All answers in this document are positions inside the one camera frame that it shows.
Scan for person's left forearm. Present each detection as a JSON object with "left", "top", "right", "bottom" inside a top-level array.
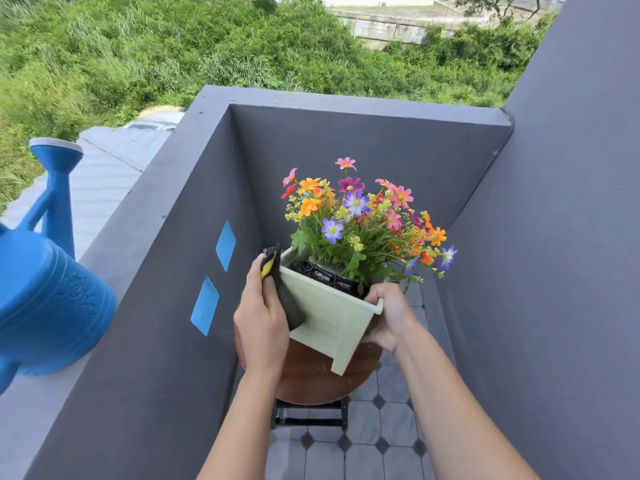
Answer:
[{"left": 197, "top": 369, "right": 279, "bottom": 480}]

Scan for grey corrugated metal roof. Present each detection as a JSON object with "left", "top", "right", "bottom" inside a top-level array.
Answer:
[{"left": 0, "top": 125, "right": 173, "bottom": 261}]

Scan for person's right hand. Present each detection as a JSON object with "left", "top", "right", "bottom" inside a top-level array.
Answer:
[{"left": 361, "top": 283, "right": 419, "bottom": 355}]

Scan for black metal table frame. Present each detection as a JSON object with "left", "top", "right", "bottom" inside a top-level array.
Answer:
[{"left": 271, "top": 396, "right": 351, "bottom": 431}]

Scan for white parked car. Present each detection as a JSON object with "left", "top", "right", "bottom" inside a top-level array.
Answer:
[{"left": 122, "top": 107, "right": 185, "bottom": 132}]

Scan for concrete retaining wall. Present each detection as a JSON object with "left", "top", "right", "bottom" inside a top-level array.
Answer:
[{"left": 332, "top": 8, "right": 463, "bottom": 49}]

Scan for green overgrown vegetation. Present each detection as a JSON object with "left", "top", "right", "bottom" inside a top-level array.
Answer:
[{"left": 0, "top": 0, "right": 559, "bottom": 211}]

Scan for round wooden table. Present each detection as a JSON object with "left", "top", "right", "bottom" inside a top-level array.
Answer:
[{"left": 233, "top": 324, "right": 383, "bottom": 407}]

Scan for blue tape patch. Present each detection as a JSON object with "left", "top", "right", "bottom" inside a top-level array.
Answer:
[
  {"left": 215, "top": 219, "right": 237, "bottom": 272},
  {"left": 190, "top": 274, "right": 220, "bottom": 337}
]

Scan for person's right forearm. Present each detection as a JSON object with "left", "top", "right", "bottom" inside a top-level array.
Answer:
[{"left": 395, "top": 319, "right": 541, "bottom": 480}]

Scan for pale green square planter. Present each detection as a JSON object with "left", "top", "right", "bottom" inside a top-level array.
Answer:
[{"left": 277, "top": 247, "right": 385, "bottom": 377}]

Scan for colourful flowers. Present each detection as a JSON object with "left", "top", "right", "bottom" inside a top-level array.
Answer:
[{"left": 281, "top": 157, "right": 459, "bottom": 298}]

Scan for dark cleaning cloth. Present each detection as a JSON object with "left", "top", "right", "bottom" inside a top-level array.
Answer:
[{"left": 259, "top": 246, "right": 307, "bottom": 331}]

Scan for blue plastic watering can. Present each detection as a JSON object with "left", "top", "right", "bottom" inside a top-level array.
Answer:
[{"left": 0, "top": 137, "right": 117, "bottom": 395}]

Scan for person's left hand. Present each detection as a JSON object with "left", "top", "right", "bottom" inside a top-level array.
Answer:
[{"left": 233, "top": 253, "right": 291, "bottom": 378}]

